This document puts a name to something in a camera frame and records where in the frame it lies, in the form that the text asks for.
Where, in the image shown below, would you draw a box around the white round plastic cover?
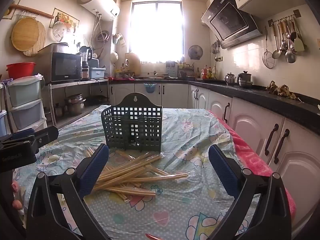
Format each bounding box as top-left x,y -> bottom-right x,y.
52,21 -> 67,42

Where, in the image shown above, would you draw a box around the pile of bamboo chopsticks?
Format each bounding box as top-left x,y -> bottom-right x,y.
85,147 -> 193,202

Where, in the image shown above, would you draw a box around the large steel ladle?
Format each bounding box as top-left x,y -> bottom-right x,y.
284,20 -> 297,64

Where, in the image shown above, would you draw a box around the pile of ginger roots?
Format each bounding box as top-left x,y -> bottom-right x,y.
265,80 -> 299,100

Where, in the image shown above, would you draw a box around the woven bamboo tray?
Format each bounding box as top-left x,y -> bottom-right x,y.
11,17 -> 40,52
22,21 -> 47,57

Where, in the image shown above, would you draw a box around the wall utensil rail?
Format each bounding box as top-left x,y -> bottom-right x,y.
268,9 -> 300,27

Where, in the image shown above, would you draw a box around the small hanging kitchen tools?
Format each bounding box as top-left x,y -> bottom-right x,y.
211,40 -> 222,62

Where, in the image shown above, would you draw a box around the row of condiment bottles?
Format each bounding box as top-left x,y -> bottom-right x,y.
196,65 -> 218,79

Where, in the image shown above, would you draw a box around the blender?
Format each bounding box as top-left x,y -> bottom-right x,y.
79,45 -> 93,79

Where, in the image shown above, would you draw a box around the stone kitchen shelf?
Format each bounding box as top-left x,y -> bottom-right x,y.
47,78 -> 110,128

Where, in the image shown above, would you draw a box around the stacked steel pots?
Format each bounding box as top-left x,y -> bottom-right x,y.
64,94 -> 87,115

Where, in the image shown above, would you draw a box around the dark green plastic utensil basket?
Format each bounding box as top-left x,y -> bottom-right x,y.
101,92 -> 163,153

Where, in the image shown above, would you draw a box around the grey metal pan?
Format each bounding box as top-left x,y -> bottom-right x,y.
37,42 -> 69,54

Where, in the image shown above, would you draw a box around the blue plastic box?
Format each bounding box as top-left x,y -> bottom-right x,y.
89,67 -> 107,79

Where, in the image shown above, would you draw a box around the wooden cutting board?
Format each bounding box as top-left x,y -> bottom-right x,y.
124,52 -> 142,77

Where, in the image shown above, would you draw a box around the red plastic basin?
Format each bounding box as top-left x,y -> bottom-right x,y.
6,62 -> 37,79

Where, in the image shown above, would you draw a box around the black wok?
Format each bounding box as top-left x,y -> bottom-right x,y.
85,94 -> 109,105

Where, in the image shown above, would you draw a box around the steel spoon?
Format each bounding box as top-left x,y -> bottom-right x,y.
278,20 -> 288,53

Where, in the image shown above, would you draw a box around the white water heater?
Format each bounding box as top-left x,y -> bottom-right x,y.
77,0 -> 121,22

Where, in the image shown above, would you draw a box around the wire mesh strainer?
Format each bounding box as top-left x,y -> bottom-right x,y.
262,27 -> 276,69

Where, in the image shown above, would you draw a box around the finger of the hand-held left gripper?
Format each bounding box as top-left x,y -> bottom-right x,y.
30,126 -> 59,153
0,128 -> 35,145

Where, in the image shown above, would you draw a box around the black range hood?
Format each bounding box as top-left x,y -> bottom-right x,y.
201,0 -> 263,50

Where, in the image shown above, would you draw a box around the wooden rolling pin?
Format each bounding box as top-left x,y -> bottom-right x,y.
9,4 -> 55,19

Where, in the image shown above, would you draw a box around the plastic drawer unit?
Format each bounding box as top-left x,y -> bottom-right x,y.
0,75 -> 48,137

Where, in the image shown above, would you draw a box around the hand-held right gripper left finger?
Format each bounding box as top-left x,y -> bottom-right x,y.
25,144 -> 110,240

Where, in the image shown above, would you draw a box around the kitchen window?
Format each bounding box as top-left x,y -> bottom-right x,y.
130,1 -> 184,64

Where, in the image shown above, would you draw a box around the cartoon printed tablecloth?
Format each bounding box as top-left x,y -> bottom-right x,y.
12,105 -> 263,240

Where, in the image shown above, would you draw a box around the fruit wall picture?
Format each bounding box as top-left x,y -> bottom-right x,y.
52,7 -> 80,34

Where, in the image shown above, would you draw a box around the coiled hose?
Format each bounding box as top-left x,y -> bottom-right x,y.
91,15 -> 110,58

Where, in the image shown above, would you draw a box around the black kitchen countertop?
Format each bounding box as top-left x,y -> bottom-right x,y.
109,76 -> 320,140

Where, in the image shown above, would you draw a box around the pale green spatula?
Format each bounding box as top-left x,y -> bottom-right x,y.
291,17 -> 305,52

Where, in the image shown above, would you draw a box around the black microwave oven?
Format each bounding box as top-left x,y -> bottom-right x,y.
37,52 -> 83,83

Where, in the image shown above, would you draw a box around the small steel teapot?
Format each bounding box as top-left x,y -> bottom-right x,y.
225,72 -> 237,85

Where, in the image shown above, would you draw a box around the small wall fan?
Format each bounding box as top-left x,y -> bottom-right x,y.
188,45 -> 203,60

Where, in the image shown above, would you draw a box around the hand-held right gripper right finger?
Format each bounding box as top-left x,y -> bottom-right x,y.
208,144 -> 293,240

